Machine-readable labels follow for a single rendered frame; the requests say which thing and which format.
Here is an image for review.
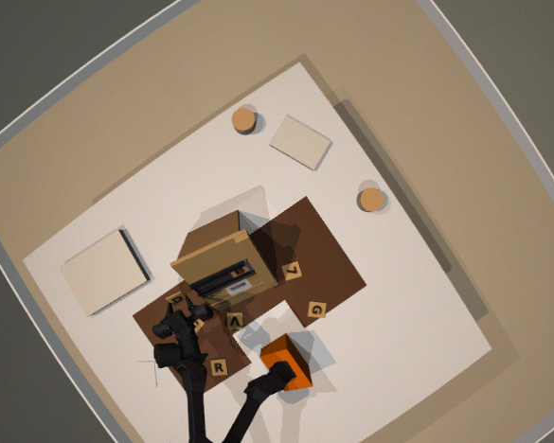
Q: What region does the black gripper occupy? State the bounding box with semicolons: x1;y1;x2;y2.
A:
152;294;213;344

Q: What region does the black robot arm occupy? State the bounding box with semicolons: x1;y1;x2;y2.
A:
153;310;296;443

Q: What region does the grey cylindrical container with tan lid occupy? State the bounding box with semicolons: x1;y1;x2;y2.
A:
356;188;384;212
232;108;256;135

